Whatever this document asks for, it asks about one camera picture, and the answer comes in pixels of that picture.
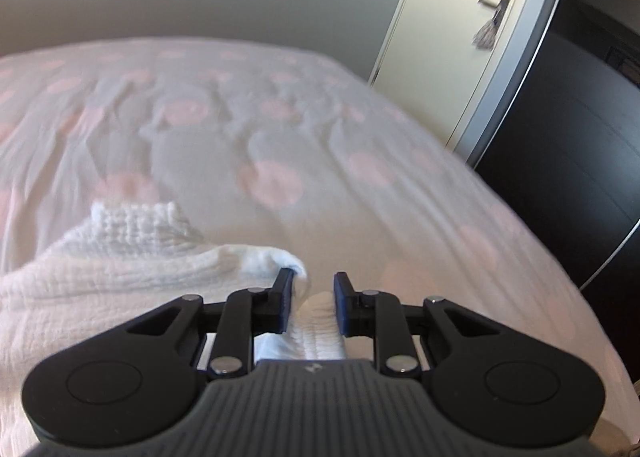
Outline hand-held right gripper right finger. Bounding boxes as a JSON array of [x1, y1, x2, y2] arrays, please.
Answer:
[[334, 272, 501, 379]]

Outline pink dotted bed cover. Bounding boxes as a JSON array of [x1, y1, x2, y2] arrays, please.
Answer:
[[0, 37, 638, 457]]

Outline small patterned fabric pouch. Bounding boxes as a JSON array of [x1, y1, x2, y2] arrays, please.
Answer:
[[470, 19, 501, 50]]

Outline dark door handle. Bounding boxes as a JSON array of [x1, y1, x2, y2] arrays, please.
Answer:
[[477, 0, 512, 25]]

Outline white muslin pants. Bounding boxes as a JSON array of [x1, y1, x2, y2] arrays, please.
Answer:
[[0, 201, 348, 438]]

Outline black wardrobe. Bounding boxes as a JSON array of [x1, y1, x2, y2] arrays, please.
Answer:
[[470, 0, 640, 298]]

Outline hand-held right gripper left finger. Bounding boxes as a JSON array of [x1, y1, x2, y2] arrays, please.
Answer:
[[120, 268, 295, 379]]

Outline white door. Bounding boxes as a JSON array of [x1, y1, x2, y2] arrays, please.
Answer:
[[367, 0, 546, 148]]

